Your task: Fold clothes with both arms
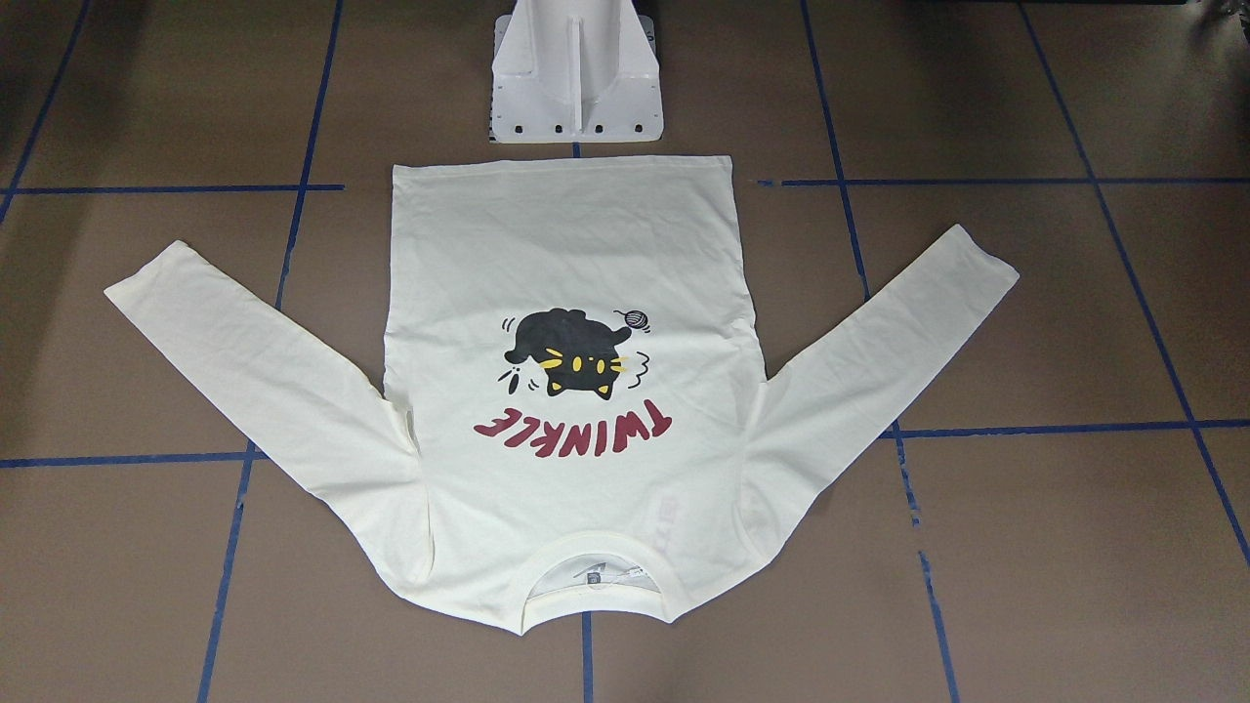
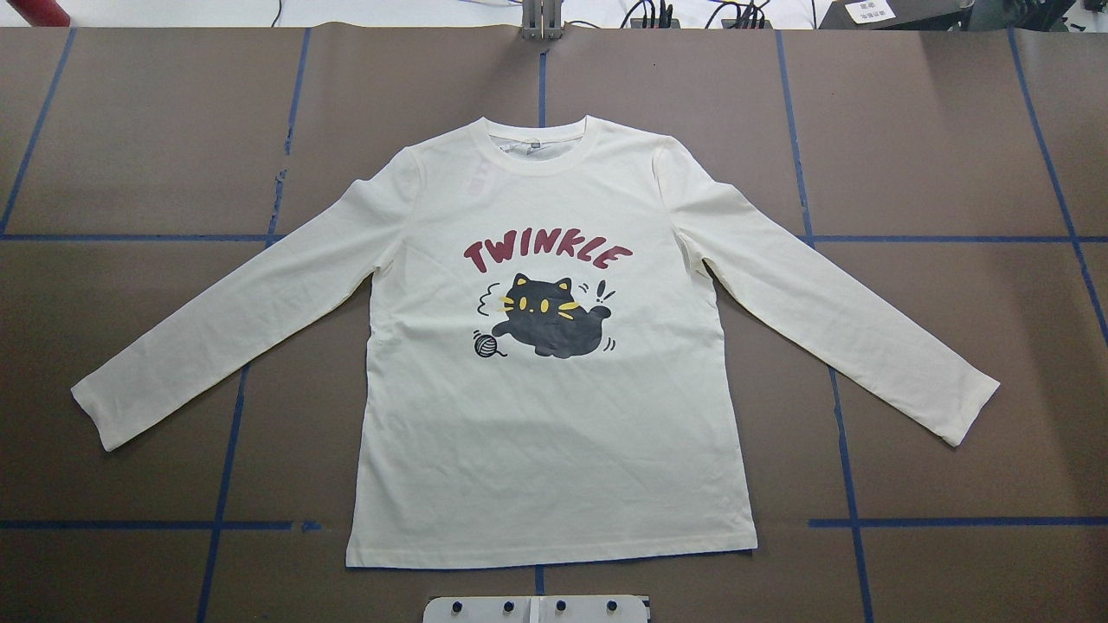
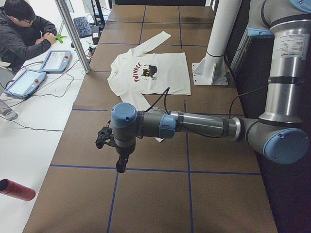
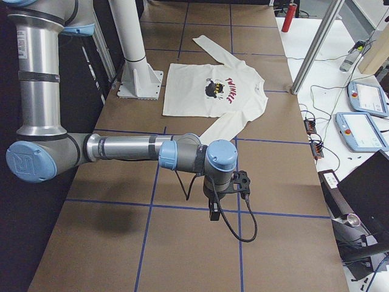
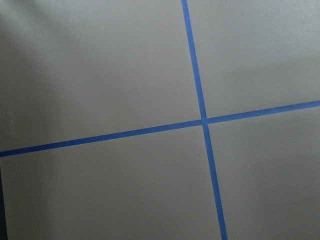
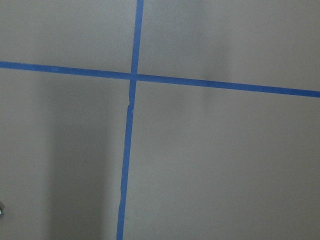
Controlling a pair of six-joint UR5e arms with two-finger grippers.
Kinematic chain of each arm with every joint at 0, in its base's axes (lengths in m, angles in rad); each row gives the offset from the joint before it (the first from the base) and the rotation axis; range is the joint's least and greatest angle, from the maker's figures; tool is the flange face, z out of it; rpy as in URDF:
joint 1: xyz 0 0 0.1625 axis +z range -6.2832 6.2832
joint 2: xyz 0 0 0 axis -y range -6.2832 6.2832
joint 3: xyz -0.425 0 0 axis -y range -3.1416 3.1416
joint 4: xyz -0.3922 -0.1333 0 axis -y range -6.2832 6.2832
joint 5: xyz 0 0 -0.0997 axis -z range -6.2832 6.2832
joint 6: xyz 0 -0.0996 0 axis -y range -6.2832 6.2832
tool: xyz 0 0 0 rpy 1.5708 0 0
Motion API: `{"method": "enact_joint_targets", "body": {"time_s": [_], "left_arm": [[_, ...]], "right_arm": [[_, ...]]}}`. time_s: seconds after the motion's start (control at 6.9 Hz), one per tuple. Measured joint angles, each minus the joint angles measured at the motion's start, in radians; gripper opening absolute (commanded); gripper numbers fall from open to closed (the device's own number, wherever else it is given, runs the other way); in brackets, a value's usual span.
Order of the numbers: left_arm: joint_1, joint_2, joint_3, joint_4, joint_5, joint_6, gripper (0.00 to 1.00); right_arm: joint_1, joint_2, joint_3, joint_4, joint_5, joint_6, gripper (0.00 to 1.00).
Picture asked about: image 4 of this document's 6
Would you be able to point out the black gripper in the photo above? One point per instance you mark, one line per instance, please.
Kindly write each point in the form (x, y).
(219, 196)

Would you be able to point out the cream cat print shirt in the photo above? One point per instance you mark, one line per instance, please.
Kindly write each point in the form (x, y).
(231, 91)

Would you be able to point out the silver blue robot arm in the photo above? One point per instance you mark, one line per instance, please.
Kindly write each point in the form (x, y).
(45, 149)

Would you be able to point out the near orange black connector box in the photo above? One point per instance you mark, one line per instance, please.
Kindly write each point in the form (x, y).
(316, 149)

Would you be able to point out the orange black connector box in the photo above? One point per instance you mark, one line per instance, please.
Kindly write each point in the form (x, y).
(310, 126)
(316, 149)

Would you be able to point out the black box with white label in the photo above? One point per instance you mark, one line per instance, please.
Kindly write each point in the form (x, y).
(333, 197)

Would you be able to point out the far orange black connector box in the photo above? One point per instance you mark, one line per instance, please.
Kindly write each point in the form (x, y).
(310, 126)

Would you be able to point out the small metal cup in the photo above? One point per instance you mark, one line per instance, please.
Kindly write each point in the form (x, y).
(352, 220)

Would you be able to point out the black monitor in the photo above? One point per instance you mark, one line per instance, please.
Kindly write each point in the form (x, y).
(365, 189)

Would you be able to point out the near teach pendant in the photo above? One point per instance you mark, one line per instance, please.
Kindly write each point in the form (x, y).
(360, 132)

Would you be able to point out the teach pendant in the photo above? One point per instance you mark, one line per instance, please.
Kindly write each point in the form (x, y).
(360, 132)
(367, 98)

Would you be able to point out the far teach pendant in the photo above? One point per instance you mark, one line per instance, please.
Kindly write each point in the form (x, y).
(367, 98)

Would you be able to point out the red cylindrical bottle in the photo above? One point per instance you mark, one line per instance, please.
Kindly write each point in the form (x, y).
(292, 7)

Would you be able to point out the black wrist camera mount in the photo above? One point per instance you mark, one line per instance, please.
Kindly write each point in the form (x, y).
(239, 183)

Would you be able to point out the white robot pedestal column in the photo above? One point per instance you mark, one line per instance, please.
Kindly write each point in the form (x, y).
(139, 80)

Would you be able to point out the aluminium frame post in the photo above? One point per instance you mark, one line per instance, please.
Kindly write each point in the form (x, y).
(318, 40)

